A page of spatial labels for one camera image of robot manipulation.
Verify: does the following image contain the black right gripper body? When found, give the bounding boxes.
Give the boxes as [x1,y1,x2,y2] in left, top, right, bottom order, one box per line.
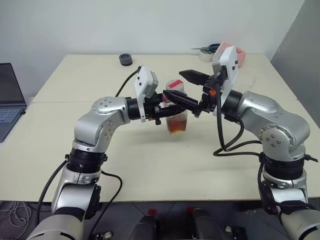
[193,72,226,119]

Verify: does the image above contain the clear bottle with red label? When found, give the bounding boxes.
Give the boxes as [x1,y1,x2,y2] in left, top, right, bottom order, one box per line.
[164,79,188,136]

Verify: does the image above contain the grey laptop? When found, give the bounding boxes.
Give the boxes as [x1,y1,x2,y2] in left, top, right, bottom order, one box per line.
[0,62,28,144]

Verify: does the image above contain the dark rounded shape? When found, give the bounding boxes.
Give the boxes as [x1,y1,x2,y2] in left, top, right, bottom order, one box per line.
[191,208,222,240]
[131,214,161,240]

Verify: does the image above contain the black round tape roll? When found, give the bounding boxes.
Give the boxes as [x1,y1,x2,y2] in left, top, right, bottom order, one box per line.
[119,53,133,67]

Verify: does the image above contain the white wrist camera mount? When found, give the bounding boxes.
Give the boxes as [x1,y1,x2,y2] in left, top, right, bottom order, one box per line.
[211,45,241,101]
[133,65,160,123]

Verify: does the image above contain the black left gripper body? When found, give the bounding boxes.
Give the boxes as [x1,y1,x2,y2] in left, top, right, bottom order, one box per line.
[144,91,166,126]

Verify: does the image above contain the white tape roll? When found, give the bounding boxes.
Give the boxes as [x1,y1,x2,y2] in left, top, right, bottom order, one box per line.
[199,48,216,63]

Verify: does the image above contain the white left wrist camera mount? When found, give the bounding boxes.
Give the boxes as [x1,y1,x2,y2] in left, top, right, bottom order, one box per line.
[133,65,160,123]

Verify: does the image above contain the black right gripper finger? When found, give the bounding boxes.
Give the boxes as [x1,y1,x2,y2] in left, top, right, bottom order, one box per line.
[162,89,201,112]
[178,69,210,87]

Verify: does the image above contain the scissors with dark handles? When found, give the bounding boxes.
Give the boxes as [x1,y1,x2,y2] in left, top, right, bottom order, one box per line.
[190,43,221,55]

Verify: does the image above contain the white floor cables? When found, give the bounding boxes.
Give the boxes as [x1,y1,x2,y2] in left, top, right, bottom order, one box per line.
[0,199,33,226]

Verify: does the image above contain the pink foam sponge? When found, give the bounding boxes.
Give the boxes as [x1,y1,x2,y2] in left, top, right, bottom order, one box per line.
[216,41,247,68]

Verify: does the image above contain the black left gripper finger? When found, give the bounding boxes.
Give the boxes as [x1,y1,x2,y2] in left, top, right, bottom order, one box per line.
[159,105,187,118]

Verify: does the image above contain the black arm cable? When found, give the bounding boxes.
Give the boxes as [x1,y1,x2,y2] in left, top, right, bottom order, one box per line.
[37,66,141,240]
[212,72,263,157]

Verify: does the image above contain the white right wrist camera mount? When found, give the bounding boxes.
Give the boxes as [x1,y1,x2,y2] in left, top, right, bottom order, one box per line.
[211,45,241,101]

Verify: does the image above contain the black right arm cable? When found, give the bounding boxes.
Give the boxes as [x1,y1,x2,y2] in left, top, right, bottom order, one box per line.
[212,72,263,157]

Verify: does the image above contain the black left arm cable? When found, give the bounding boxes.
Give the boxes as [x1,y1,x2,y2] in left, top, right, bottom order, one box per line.
[37,66,141,240]

